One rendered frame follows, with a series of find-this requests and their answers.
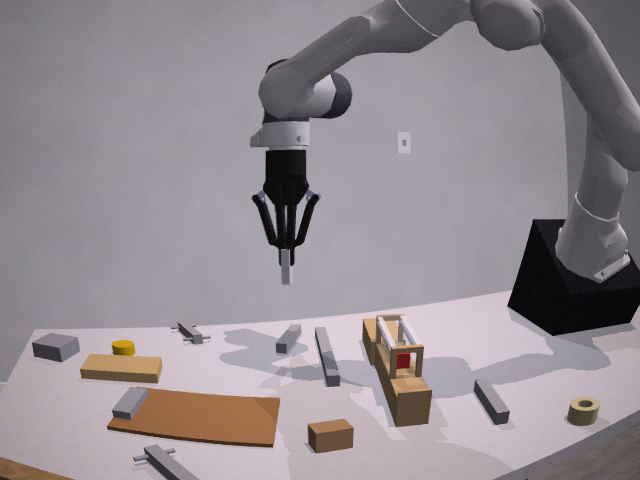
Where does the beige roll of masking tape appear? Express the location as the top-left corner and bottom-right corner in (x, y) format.
(567, 397), (600, 426)

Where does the brown flat board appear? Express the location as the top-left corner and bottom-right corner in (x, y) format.
(107, 387), (280, 448)

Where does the small brown wooden block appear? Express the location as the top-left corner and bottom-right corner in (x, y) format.
(308, 419), (354, 454)

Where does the yellow short cylinder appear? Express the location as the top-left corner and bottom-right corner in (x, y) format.
(112, 340), (135, 356)

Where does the red cube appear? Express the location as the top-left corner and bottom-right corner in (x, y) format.
(397, 353), (410, 369)

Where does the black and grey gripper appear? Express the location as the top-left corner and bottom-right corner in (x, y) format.
(252, 150), (321, 285)

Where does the tan rectangular block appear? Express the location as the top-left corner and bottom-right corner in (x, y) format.
(80, 354), (163, 384)

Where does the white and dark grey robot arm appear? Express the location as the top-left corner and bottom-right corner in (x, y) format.
(250, 0), (640, 284)

